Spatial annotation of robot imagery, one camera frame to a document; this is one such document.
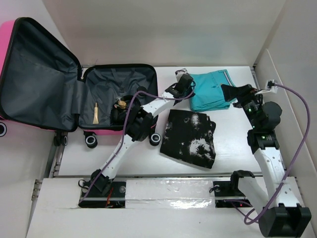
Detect black belt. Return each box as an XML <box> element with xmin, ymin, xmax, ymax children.
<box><xmin>110</xmin><ymin>95</ymin><xmax>133</xmax><ymax>125</ymax></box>

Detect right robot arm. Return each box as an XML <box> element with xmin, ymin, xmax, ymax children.
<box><xmin>221</xmin><ymin>84</ymin><xmax>312</xmax><ymax>238</ymax></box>

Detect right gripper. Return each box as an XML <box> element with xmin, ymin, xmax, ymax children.
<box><xmin>220</xmin><ymin>84</ymin><xmax>264</xmax><ymax>129</ymax></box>

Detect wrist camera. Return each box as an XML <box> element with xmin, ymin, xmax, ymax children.
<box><xmin>264</xmin><ymin>80</ymin><xmax>278</xmax><ymax>94</ymax></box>
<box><xmin>175</xmin><ymin>68</ymin><xmax>189</xmax><ymax>78</ymax></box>

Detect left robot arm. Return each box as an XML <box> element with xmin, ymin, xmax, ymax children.
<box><xmin>88</xmin><ymin>73</ymin><xmax>195</xmax><ymax>197</ymax></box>

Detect black white tie-dye shirt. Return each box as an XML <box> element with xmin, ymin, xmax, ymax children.
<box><xmin>160</xmin><ymin>110</ymin><xmax>216</xmax><ymax>169</ymax></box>

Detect pink hard-shell suitcase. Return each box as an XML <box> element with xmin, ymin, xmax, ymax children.
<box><xmin>0</xmin><ymin>17</ymin><xmax>158</xmax><ymax>148</ymax></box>

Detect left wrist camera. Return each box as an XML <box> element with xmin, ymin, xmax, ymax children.
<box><xmin>175</xmin><ymin>68</ymin><xmax>189</xmax><ymax>78</ymax></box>

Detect teal shorts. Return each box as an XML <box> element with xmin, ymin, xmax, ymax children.
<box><xmin>190</xmin><ymin>69</ymin><xmax>235</xmax><ymax>112</ymax></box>

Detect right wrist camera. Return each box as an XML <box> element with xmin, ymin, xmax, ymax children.
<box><xmin>264</xmin><ymin>80</ymin><xmax>278</xmax><ymax>94</ymax></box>

